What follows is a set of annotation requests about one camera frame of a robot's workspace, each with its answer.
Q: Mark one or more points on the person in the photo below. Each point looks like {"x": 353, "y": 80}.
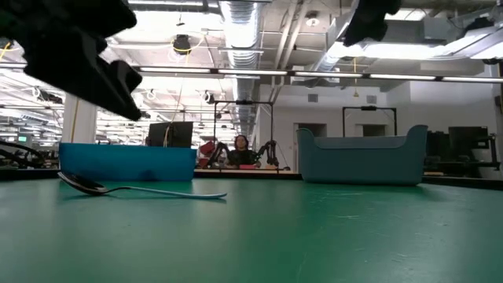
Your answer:
{"x": 241, "y": 155}

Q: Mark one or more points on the slim silver ceiling duct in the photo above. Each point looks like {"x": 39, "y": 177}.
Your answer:
{"x": 334, "y": 51}

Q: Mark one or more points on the large silver ceiling duct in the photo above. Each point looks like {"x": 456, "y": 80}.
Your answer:
{"x": 241, "y": 31}

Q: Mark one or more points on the background black robot arm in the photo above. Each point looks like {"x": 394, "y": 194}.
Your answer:
{"x": 271, "y": 151}

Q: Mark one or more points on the black stand frame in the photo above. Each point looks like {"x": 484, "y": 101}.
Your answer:
{"x": 369, "y": 107}
{"x": 243, "y": 102}

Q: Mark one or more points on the black monitor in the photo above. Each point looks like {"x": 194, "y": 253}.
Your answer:
{"x": 171, "y": 135}

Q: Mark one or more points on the red background object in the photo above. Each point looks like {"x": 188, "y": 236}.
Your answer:
{"x": 206, "y": 151}

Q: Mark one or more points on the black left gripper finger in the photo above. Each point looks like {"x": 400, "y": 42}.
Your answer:
{"x": 129, "y": 76}
{"x": 122, "y": 106}

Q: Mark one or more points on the long ceiling light strip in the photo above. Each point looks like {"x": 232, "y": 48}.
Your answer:
{"x": 314, "y": 74}

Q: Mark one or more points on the blue rectangular tray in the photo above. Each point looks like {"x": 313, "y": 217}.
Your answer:
{"x": 129, "y": 161}

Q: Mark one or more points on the black equipment rack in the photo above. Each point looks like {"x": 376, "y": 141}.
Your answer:
{"x": 463, "y": 141}

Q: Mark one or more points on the white pillar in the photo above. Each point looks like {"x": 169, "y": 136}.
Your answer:
{"x": 84, "y": 126}

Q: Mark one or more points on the black aluminium table frame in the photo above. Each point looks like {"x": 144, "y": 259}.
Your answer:
{"x": 23, "y": 175}

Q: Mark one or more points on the large black ceiling dome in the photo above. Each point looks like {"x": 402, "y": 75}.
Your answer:
{"x": 182, "y": 44}

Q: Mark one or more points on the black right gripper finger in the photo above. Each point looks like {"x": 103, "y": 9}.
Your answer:
{"x": 369, "y": 21}

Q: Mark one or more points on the green exit sign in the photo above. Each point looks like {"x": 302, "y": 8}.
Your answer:
{"x": 22, "y": 138}

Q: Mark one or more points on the teal grey oval bin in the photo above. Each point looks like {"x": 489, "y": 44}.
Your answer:
{"x": 361, "y": 161}

